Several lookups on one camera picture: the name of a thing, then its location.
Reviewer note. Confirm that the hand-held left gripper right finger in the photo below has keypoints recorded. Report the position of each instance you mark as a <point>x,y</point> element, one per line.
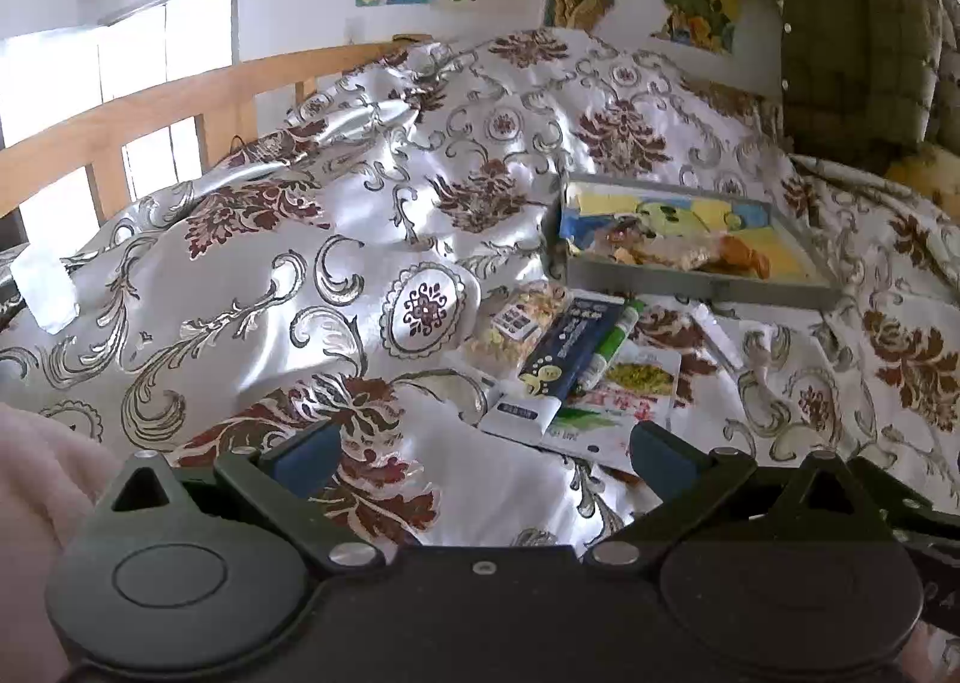
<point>660,459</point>

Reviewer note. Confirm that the floral satin blanket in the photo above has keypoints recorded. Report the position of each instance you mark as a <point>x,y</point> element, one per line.
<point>262,263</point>

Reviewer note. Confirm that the clear rice cracker packet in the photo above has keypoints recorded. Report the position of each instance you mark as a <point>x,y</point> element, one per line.
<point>679,252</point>

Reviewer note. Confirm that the window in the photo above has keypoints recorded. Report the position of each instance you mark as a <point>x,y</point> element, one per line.
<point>127,53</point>

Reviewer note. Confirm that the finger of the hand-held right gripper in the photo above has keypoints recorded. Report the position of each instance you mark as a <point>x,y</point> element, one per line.
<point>915,510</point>

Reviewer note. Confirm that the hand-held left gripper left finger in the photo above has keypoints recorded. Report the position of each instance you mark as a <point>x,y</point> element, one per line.
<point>307,456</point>

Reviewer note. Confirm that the clear popcorn snack packet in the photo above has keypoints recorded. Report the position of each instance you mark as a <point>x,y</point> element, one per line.
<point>517,330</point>

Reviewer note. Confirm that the grey tray with cartoon picture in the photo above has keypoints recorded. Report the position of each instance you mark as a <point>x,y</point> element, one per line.
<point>697,289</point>

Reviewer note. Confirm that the green stick snack packet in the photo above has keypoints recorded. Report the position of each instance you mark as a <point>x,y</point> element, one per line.
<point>619,342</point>

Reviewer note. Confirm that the dark blue snack packet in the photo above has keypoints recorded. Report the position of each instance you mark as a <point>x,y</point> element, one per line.
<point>562,362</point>

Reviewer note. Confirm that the wooden bed side rail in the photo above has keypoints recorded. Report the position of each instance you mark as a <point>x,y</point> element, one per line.
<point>150,105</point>

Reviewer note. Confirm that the white plastic piece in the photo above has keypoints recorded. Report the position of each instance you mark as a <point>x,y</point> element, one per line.
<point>45,289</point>

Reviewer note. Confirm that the pink fleece clothing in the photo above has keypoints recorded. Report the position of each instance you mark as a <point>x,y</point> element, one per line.
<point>37,480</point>

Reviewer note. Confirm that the yellow cloth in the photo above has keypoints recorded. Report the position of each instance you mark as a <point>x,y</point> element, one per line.
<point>934,182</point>

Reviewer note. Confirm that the orange snack packet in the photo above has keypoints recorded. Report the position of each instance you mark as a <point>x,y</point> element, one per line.
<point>742,257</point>

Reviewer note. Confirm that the silver foil wrapper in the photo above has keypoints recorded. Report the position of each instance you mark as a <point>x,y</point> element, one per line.
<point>716,336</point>

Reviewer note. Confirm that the white pouch with green print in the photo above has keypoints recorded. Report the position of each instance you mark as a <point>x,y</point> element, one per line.
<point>624,407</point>

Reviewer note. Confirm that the olive quilted jacket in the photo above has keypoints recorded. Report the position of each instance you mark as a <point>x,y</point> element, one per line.
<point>847,53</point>

